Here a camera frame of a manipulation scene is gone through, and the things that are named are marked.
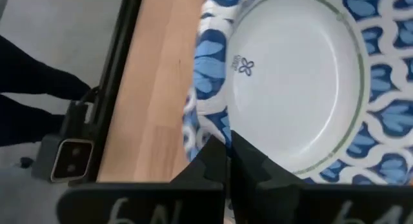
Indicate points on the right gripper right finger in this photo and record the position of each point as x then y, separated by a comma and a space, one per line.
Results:
290, 204

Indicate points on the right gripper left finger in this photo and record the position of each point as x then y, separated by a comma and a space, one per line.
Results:
180, 201

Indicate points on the blue patterned paper bowl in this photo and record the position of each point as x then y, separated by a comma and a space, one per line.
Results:
290, 72

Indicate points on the person's leg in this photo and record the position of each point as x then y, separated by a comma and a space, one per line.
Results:
32, 75
26, 120

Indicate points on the black aluminium table frame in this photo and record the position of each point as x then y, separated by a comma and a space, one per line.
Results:
113, 88

